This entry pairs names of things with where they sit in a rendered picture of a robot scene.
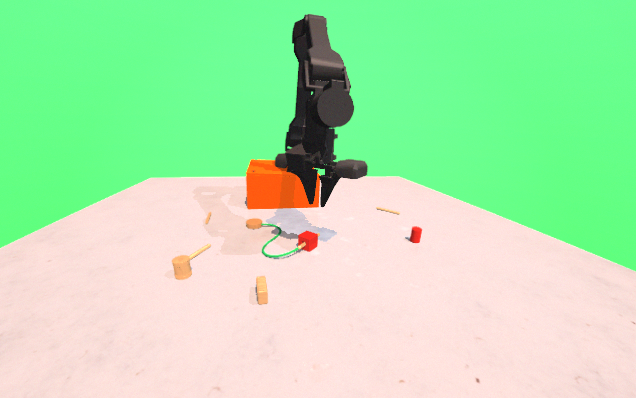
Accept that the orange round disc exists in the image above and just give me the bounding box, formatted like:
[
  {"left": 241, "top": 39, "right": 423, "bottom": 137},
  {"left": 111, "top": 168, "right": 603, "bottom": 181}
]
[{"left": 246, "top": 218, "right": 262, "bottom": 229}]

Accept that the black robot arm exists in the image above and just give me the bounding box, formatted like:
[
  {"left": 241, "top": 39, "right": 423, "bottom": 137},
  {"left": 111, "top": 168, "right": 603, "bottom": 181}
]
[{"left": 284, "top": 14, "right": 354, "bottom": 173}]

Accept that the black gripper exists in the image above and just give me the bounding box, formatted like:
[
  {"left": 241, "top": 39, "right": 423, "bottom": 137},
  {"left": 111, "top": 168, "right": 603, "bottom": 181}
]
[{"left": 275, "top": 127, "right": 368, "bottom": 207}]

